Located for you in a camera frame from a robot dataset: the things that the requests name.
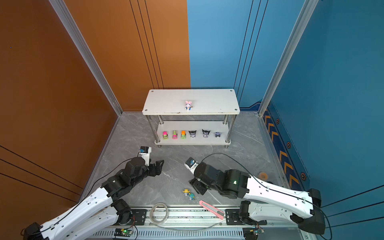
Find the teal small figurine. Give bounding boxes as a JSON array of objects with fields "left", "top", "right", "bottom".
[{"left": 188, "top": 193, "right": 195, "bottom": 201}]

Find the yellow small figurine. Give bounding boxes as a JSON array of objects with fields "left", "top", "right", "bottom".
[{"left": 183, "top": 189, "right": 191, "bottom": 196}]

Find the pink toy car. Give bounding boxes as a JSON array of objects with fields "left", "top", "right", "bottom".
[{"left": 172, "top": 130, "right": 178, "bottom": 140}]

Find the black purple figurine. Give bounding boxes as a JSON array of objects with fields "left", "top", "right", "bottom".
[
  {"left": 189, "top": 130, "right": 197, "bottom": 139},
  {"left": 202, "top": 130, "right": 211, "bottom": 138}
]

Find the orange green toy car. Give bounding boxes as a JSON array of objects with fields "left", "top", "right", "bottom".
[{"left": 181, "top": 131, "right": 187, "bottom": 139}]

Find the pink small figurine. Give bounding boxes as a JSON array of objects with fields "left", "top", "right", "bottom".
[{"left": 185, "top": 101, "right": 193, "bottom": 111}]

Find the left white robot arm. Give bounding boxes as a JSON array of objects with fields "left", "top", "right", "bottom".
[{"left": 21, "top": 157, "right": 164, "bottom": 240}]

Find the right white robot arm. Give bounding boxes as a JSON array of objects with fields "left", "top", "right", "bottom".
[{"left": 185, "top": 158, "right": 326, "bottom": 235}]

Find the pink utility knife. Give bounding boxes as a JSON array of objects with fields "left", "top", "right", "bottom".
[{"left": 199, "top": 201, "right": 225, "bottom": 220}]

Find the clear coiled tube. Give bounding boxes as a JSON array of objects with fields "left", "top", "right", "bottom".
[{"left": 148, "top": 203, "right": 225, "bottom": 231}]

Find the orange tape roll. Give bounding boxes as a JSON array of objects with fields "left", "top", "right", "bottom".
[{"left": 258, "top": 172, "right": 269, "bottom": 181}]

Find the white two-tier shelf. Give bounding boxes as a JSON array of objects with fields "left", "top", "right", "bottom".
[{"left": 142, "top": 89, "right": 240, "bottom": 148}]

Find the left green circuit board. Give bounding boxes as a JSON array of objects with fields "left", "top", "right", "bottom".
[{"left": 114, "top": 229, "right": 134, "bottom": 238}]

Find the green circuit board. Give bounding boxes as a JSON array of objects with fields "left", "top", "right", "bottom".
[
  {"left": 114, "top": 229, "right": 134, "bottom": 238},
  {"left": 243, "top": 228, "right": 265, "bottom": 240}
]

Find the right green circuit board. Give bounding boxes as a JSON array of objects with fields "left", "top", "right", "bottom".
[{"left": 243, "top": 228, "right": 265, "bottom": 240}]

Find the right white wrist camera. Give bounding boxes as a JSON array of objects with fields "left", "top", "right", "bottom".
[{"left": 185, "top": 157, "right": 199, "bottom": 175}]

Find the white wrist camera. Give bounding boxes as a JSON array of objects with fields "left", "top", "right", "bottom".
[
  {"left": 185, "top": 157, "right": 199, "bottom": 175},
  {"left": 137, "top": 146, "right": 152, "bottom": 166}
]

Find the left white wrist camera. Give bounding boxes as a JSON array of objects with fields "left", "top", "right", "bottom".
[{"left": 137, "top": 146, "right": 152, "bottom": 166}]

